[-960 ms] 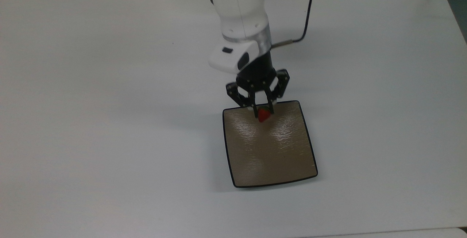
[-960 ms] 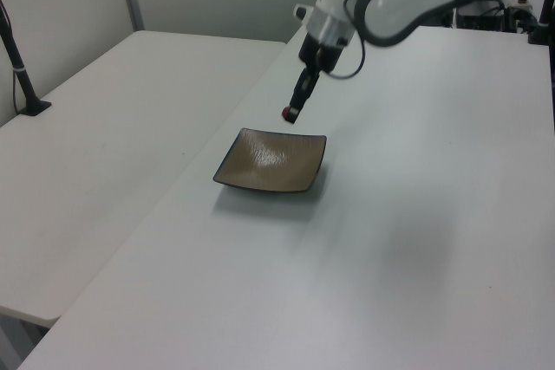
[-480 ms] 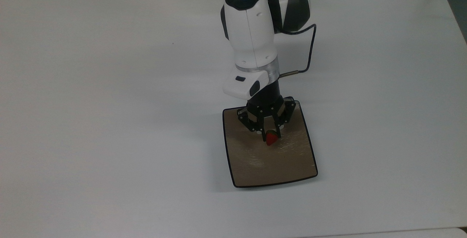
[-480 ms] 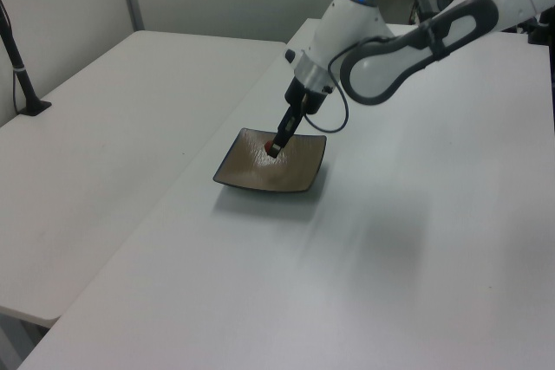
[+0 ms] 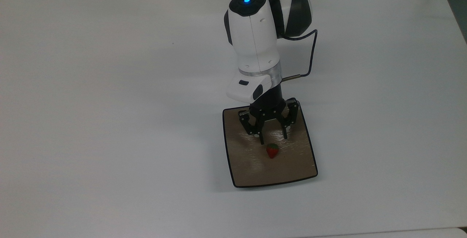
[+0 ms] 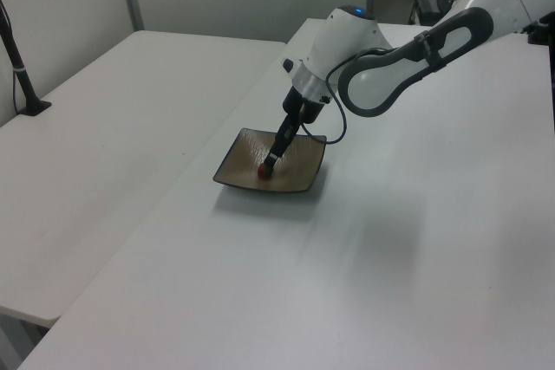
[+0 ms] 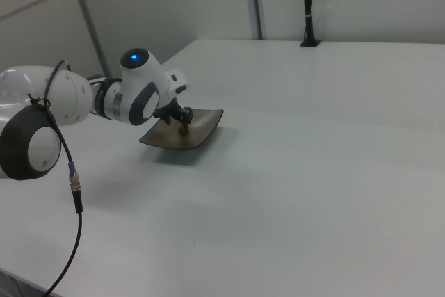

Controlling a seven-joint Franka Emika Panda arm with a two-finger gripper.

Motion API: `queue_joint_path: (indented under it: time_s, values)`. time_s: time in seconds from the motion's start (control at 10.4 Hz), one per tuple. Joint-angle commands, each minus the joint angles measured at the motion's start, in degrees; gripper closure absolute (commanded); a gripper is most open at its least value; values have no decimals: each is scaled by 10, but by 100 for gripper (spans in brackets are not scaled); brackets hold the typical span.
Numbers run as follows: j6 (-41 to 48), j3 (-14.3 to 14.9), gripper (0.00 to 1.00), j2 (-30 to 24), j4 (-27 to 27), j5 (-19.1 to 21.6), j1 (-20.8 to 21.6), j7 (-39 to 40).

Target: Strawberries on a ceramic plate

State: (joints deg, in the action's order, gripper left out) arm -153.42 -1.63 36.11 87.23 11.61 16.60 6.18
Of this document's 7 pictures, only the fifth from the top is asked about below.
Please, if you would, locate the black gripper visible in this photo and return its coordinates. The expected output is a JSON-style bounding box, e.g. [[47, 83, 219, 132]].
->
[[239, 83, 300, 145]]

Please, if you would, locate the square brown ceramic plate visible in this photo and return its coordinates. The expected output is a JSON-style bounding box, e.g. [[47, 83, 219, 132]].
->
[[222, 100, 319, 188]]

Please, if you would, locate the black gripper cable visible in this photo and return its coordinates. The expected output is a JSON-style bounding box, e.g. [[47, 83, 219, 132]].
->
[[280, 29, 318, 82]]

